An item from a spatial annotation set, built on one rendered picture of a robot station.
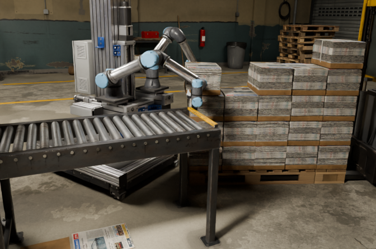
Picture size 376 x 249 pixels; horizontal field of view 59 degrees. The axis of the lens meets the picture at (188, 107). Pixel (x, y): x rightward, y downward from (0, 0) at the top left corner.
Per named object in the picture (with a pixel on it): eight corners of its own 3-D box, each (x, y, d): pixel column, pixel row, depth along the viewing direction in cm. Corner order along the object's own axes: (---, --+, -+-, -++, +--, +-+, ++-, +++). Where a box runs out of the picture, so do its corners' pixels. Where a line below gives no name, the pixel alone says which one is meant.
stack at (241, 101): (185, 167, 337) (187, 85, 315) (298, 165, 345) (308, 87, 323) (188, 186, 299) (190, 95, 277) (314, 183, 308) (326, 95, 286)
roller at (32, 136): (37, 130, 212) (36, 122, 211) (36, 158, 170) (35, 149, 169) (28, 130, 210) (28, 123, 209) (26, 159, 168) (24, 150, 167)
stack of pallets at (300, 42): (308, 69, 1000) (313, 24, 965) (334, 74, 919) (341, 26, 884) (273, 71, 941) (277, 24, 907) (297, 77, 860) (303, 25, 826)
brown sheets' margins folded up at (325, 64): (299, 153, 341) (310, 57, 315) (327, 152, 343) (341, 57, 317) (315, 169, 304) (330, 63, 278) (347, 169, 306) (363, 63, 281)
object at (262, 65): (249, 62, 311) (249, 61, 311) (278, 62, 314) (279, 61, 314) (260, 68, 276) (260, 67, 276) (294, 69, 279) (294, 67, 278)
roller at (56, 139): (59, 127, 217) (59, 120, 216) (63, 155, 175) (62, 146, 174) (51, 128, 215) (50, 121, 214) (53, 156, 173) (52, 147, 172)
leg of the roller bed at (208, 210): (211, 236, 231) (216, 144, 213) (215, 242, 226) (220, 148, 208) (204, 239, 229) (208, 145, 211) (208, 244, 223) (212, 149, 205)
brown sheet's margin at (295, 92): (277, 86, 320) (278, 81, 319) (306, 86, 323) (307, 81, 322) (292, 95, 284) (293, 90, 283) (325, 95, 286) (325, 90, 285)
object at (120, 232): (125, 223, 244) (125, 222, 244) (135, 247, 219) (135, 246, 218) (71, 234, 230) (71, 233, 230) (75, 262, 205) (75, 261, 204)
